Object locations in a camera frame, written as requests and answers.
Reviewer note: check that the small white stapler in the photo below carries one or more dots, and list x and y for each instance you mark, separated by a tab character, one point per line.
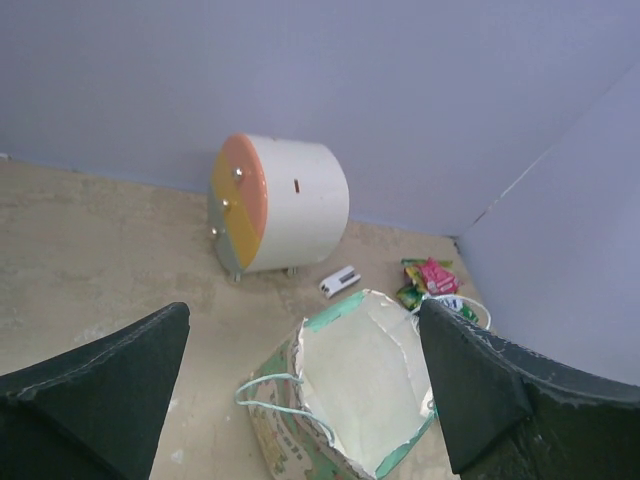
339	281

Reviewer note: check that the yellow green snack packet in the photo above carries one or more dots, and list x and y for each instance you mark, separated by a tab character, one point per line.
457	305

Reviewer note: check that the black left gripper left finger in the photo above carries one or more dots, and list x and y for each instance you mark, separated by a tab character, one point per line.
96	411

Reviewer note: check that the white cylindrical drawer cabinet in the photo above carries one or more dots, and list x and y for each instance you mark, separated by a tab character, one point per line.
275	204

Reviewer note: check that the green paper bag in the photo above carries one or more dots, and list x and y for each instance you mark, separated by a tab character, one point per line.
346	395

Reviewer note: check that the pink red snack packet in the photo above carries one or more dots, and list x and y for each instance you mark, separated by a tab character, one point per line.
437	279

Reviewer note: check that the green Fox's candy packet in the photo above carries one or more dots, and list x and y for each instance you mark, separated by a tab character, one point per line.
411	294

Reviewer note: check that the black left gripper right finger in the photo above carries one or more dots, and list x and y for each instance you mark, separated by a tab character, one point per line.
507	412

